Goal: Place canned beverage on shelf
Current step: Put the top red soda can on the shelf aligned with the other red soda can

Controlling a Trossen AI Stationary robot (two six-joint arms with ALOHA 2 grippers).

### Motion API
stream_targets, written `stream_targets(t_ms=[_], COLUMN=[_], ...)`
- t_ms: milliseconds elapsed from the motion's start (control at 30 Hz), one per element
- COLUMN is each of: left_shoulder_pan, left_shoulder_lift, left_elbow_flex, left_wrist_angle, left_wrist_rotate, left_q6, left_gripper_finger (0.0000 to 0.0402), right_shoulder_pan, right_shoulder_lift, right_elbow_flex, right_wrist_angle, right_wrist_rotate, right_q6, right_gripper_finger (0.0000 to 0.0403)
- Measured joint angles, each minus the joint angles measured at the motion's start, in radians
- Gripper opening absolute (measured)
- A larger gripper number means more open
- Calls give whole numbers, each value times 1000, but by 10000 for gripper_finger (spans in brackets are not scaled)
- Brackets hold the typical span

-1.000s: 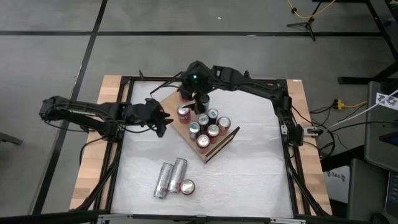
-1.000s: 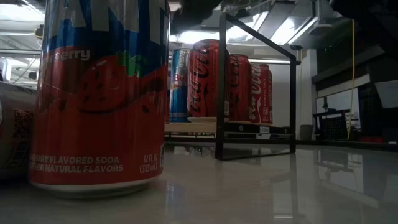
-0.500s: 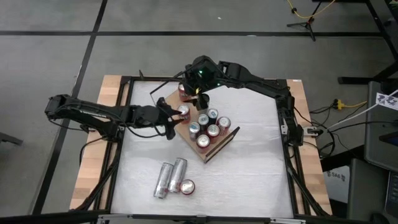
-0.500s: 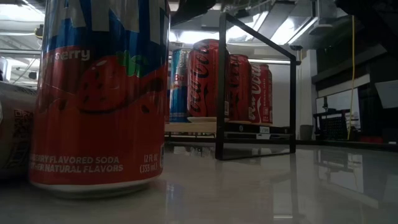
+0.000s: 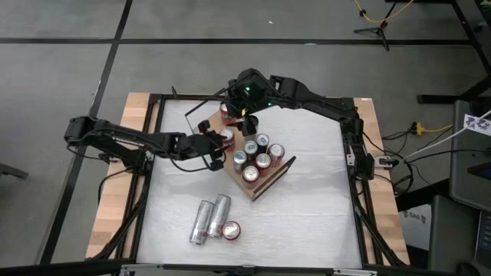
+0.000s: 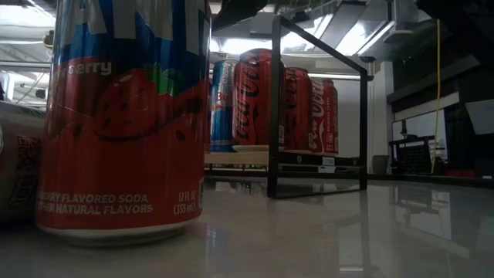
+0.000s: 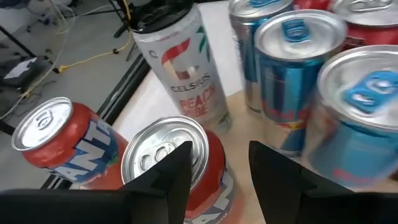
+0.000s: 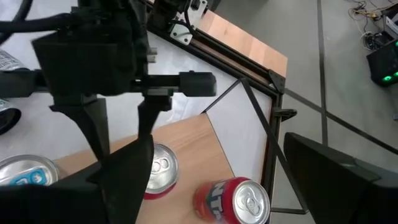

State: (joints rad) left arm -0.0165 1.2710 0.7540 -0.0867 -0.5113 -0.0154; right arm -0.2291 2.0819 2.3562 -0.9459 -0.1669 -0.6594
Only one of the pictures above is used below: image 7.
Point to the tall silver Celsius can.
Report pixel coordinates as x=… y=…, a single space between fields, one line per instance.
x=186 y=77

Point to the black tripod stand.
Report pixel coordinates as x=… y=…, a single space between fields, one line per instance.
x=120 y=31

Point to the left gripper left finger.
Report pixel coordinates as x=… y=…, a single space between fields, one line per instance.
x=155 y=199

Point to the red Fanta soda can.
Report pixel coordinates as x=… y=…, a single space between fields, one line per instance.
x=373 y=34
x=77 y=146
x=311 y=3
x=211 y=174

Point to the blue Red Bull can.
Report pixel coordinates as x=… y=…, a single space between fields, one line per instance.
x=357 y=149
x=289 y=87
x=248 y=62

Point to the black floor equipment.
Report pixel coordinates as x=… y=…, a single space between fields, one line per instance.
x=40 y=77

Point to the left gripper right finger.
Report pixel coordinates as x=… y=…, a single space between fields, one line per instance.
x=295 y=199

